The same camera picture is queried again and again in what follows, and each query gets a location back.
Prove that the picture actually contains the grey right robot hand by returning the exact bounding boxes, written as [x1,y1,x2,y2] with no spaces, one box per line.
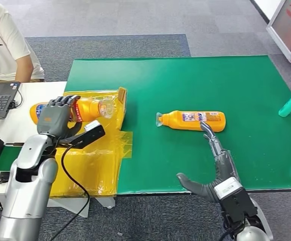
[176,121,240,203]

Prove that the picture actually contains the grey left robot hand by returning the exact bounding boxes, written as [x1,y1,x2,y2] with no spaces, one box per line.
[37,95,82,140]

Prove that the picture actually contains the orange bottle with clear cap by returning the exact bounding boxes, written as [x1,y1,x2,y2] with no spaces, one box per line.
[29,97,116,126]
[156,110,227,133]

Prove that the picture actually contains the yellow taped cardboard box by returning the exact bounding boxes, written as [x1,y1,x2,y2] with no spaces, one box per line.
[48,87,133,198]

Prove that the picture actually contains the small green conveyor belt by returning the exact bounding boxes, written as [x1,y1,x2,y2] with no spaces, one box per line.
[0,142,23,184]

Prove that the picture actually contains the green table mat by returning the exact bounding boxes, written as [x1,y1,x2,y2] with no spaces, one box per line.
[64,55,291,195]

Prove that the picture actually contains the white red sign stand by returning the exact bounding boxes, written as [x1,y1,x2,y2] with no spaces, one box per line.
[266,0,291,64]

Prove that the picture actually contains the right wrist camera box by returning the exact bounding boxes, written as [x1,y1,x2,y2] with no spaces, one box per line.
[213,177,259,227]

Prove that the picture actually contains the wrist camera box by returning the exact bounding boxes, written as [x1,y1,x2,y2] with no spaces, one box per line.
[213,177,259,227]
[60,120,106,150]

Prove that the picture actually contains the black laptop cable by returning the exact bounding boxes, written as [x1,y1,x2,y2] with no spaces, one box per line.
[8,88,23,110]

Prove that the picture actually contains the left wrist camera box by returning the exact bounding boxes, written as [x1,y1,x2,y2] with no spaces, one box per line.
[60,120,106,150]

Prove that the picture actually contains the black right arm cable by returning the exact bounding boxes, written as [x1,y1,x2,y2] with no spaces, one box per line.
[218,217,247,241]

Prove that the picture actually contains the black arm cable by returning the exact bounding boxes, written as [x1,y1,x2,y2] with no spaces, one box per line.
[218,217,247,241]
[48,144,91,241]

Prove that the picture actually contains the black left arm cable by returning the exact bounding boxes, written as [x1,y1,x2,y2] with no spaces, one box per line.
[48,144,91,241]

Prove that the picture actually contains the white support bracket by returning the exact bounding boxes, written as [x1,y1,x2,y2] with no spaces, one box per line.
[47,196,116,219]

